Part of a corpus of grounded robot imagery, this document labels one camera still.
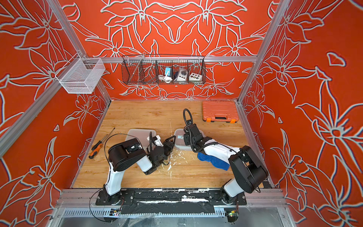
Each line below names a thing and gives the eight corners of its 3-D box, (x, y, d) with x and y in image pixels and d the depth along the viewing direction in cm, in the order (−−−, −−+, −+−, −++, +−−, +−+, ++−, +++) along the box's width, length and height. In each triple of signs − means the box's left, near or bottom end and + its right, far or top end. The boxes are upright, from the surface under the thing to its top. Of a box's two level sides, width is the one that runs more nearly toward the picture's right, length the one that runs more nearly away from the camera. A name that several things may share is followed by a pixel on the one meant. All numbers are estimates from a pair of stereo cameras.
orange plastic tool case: (203, 122, 106) (204, 118, 102) (201, 104, 118) (201, 100, 115) (239, 122, 106) (241, 118, 102) (233, 104, 118) (234, 100, 114)
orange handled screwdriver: (88, 157, 90) (86, 156, 88) (110, 128, 105) (109, 126, 103) (94, 159, 89) (92, 158, 87) (116, 129, 104) (114, 128, 102)
